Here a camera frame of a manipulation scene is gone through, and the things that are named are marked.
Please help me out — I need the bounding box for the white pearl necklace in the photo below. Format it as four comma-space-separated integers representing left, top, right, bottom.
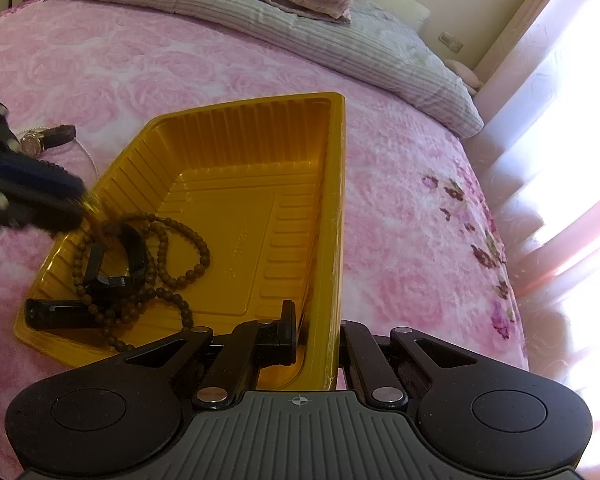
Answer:
74, 139, 99, 179

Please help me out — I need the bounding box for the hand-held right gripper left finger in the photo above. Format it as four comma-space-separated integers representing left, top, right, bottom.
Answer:
111, 300, 301, 408

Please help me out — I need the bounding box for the pink plush cushion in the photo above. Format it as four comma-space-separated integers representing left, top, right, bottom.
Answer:
442, 57, 481, 96

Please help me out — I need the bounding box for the gold watch with dark strap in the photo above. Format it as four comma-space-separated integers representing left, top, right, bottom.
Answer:
19, 124, 77, 157

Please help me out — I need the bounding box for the black wrist watch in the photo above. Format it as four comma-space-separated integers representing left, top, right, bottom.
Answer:
25, 222, 148, 332

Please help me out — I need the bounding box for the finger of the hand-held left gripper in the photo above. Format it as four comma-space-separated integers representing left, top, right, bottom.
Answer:
0, 180, 86, 247
0, 87, 86, 200

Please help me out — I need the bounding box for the striped grey duvet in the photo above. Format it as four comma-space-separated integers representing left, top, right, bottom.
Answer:
22, 0, 483, 138

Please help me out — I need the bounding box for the brown bead string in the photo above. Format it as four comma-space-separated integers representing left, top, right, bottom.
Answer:
72, 212, 211, 353

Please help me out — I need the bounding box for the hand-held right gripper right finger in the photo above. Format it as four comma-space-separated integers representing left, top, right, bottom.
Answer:
339, 319, 486, 407

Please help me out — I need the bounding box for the pink rose pattern blanket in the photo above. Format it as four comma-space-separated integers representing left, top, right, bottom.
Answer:
0, 0, 531, 441

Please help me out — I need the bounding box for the pink sheer curtain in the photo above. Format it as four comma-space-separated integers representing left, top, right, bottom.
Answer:
472, 0, 600, 411

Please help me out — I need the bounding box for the yellow plastic tray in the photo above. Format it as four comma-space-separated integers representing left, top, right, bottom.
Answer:
14, 91, 347, 393

